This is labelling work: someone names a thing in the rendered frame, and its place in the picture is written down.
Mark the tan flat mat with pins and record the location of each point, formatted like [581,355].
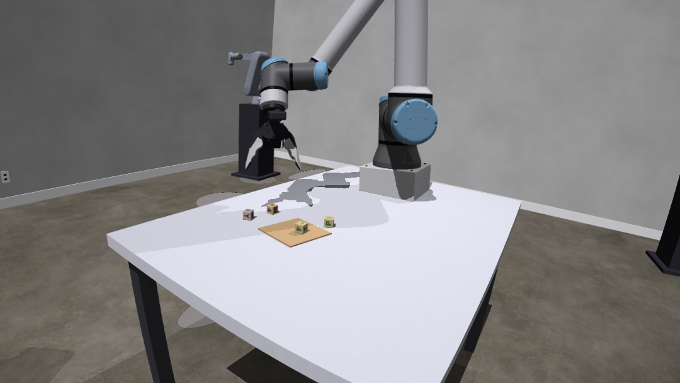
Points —
[284,232]

